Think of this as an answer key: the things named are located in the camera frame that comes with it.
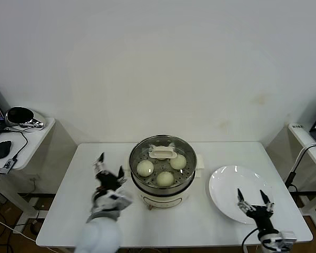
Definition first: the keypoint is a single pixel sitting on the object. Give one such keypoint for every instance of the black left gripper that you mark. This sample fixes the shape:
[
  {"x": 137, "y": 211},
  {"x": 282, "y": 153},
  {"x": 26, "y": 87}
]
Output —
[{"x": 109, "y": 181}]

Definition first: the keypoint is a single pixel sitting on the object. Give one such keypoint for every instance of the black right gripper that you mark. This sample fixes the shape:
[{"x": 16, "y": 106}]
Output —
[{"x": 262, "y": 217}]

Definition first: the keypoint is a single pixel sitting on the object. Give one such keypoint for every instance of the white steamed baozi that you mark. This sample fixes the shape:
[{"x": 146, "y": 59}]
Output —
[
  {"x": 165, "y": 179},
  {"x": 178, "y": 162},
  {"x": 162, "y": 159},
  {"x": 145, "y": 168}
]

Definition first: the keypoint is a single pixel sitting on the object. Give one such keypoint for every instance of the round glass pot lid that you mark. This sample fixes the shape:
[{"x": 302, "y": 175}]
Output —
[{"x": 163, "y": 154}]

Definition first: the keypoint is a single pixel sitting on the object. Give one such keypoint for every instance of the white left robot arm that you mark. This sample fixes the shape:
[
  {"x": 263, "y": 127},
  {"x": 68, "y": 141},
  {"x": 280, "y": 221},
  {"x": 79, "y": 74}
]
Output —
[{"x": 102, "y": 226}]

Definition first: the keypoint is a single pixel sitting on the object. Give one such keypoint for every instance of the stainless steel steamer basket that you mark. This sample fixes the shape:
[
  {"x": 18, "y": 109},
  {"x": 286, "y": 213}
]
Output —
[{"x": 189, "y": 179}]

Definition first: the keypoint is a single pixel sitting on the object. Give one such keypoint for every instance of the white round plate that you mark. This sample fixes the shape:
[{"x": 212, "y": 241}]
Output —
[{"x": 226, "y": 192}]

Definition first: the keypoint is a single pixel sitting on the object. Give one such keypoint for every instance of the cream electric cooker pot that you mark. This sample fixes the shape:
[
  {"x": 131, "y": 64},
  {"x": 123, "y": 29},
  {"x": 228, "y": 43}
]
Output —
[{"x": 160, "y": 200}]

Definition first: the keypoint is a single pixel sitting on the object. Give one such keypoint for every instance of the white side table with label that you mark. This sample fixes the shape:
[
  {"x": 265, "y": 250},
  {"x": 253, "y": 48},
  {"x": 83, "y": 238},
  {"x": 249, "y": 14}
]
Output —
[{"x": 281, "y": 137}]

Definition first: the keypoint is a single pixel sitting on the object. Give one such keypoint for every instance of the white side table with mouse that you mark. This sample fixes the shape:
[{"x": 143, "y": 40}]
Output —
[{"x": 39, "y": 137}]

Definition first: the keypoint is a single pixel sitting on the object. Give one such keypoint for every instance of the white label black text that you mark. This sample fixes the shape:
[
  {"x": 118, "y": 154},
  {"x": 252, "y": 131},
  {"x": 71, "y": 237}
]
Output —
[{"x": 297, "y": 126}]

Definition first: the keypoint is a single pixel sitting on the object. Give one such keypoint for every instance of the black computer mouse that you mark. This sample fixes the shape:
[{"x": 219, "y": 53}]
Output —
[{"x": 2, "y": 149}]

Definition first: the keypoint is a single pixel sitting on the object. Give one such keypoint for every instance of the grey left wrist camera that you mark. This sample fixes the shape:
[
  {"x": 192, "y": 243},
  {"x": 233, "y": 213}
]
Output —
[{"x": 121, "y": 197}]

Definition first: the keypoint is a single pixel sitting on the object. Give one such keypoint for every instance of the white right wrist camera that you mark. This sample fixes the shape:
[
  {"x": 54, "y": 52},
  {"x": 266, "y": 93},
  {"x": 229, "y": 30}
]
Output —
[{"x": 285, "y": 237}]

